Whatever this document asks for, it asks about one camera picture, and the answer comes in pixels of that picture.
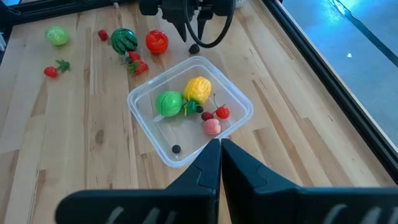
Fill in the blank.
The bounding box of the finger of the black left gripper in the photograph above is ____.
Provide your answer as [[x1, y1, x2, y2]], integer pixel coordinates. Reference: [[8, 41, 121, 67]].
[[139, 0, 188, 42], [197, 0, 236, 40]]

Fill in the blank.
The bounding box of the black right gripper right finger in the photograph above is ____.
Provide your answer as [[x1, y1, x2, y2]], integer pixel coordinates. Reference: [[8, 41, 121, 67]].
[[220, 138, 398, 224]]

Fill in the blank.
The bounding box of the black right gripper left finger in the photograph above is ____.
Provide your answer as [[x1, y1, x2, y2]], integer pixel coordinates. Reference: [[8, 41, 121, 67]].
[[55, 138, 222, 224]]

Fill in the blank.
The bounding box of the red toy tomato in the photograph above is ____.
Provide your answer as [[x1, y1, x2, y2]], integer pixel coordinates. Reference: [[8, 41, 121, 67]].
[[145, 29, 169, 55]]

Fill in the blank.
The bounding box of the striped toy watermelon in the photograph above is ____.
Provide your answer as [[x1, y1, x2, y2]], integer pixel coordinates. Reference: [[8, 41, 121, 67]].
[[110, 27, 139, 55]]

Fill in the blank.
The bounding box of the red toy strawberry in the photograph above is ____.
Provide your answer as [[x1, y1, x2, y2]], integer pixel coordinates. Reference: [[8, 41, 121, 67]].
[[126, 51, 141, 63], [127, 60, 149, 77]]

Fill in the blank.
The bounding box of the pink toy peach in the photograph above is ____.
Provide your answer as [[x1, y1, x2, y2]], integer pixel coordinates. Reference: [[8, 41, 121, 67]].
[[203, 118, 221, 136]]

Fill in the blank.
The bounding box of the yellow toy pineapple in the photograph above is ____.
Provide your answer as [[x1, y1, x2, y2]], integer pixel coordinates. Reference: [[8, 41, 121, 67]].
[[182, 76, 212, 116]]

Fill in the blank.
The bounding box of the bright red toy cherry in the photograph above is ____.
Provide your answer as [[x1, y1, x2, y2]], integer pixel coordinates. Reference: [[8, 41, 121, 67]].
[[213, 93, 231, 120]]

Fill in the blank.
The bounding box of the light green toy cabbage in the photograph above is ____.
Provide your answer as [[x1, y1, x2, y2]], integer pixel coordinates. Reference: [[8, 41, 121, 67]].
[[45, 26, 69, 47]]

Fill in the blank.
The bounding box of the green toy fruit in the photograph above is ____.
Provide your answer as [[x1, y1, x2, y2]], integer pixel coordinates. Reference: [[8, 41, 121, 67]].
[[155, 90, 184, 118]]

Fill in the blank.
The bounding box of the small tomato with green leaves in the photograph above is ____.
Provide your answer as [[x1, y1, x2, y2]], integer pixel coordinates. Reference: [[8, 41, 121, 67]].
[[44, 58, 71, 78]]

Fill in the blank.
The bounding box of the clear plastic tupperware container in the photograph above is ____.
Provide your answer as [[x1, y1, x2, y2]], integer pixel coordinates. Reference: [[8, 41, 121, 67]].
[[126, 55, 254, 169]]

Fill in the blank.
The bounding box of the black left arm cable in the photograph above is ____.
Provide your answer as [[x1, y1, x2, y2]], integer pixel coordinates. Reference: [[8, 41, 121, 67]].
[[182, 0, 236, 49]]

